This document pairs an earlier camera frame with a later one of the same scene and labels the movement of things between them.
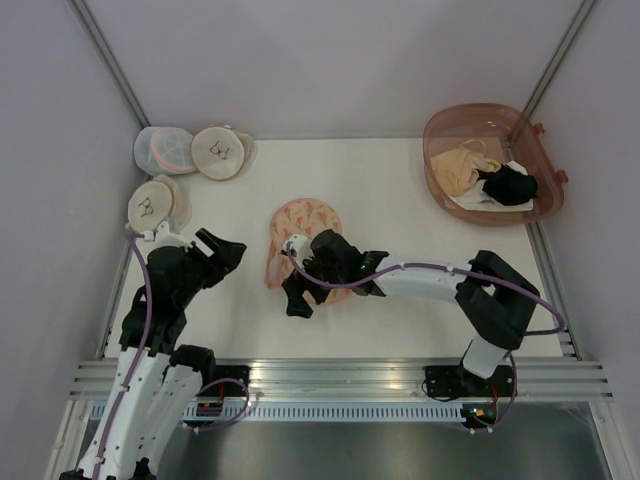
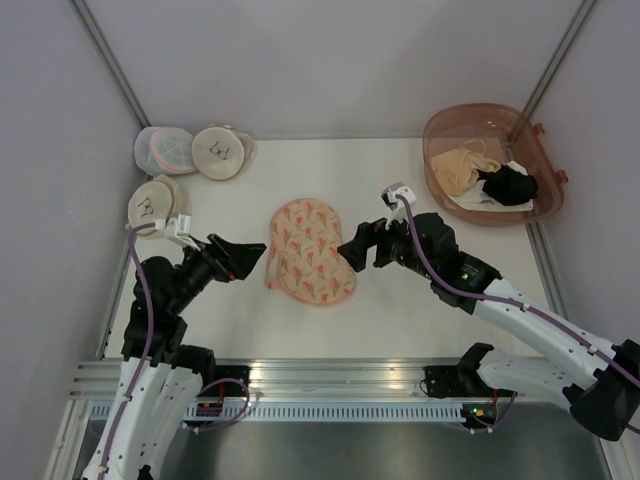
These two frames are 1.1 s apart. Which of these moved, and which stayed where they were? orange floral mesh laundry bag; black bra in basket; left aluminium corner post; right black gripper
Moved: right black gripper
Stayed: black bra in basket; left aluminium corner post; orange floral mesh laundry bag
